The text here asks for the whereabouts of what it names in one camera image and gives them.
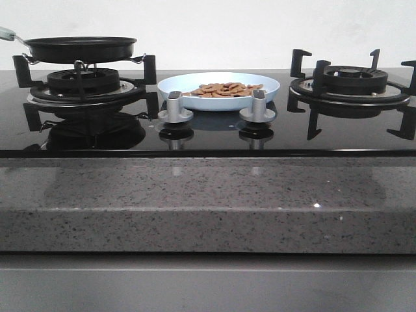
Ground right silver stove knob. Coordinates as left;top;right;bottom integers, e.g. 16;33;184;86
239;90;276;123

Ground black gas burner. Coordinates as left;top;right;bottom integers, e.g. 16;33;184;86
287;63;413;112
27;68;146;108

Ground grey cabinet front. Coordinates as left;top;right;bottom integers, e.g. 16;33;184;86
1;254;415;311

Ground left silver stove knob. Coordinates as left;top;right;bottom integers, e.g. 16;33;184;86
158;91;194;124

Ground left black gas burner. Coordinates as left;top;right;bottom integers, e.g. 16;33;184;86
27;68;146;108

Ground silver stove knob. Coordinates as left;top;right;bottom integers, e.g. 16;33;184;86
239;90;276;123
158;91;194;124

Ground right black pan support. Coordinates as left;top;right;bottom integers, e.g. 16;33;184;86
287;49;415;140

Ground right black gas burner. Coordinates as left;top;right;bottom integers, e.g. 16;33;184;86
287;63;413;112

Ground black frying pan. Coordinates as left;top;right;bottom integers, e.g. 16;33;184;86
1;27;137;64

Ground black pan support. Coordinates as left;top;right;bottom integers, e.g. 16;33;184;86
287;49;415;140
12;54;158;104

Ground light blue plate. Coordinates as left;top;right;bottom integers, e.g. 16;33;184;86
157;72;280;111

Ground wire pan reducer ring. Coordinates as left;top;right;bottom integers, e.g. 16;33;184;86
23;53;148;74

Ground brown meat pieces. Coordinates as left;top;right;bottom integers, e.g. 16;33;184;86
183;83;263;98

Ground black glass gas hob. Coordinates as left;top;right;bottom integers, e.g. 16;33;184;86
1;70;415;158

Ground left black pan support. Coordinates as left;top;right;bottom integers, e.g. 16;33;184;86
12;54;158;104

